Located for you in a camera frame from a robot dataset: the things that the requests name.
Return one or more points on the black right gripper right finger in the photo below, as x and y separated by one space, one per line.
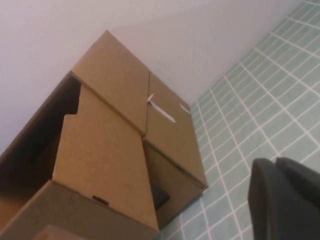
305 190

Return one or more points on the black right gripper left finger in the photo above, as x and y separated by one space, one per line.
265 200

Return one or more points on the cardboard drawer with window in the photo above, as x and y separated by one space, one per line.
177 182
100 155
172 140

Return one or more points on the brown cardboard shoe box shell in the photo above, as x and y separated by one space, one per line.
112 80

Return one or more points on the green white grid tablecloth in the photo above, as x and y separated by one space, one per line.
250 112

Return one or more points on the white tape strip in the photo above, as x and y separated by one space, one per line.
185 108
161 112

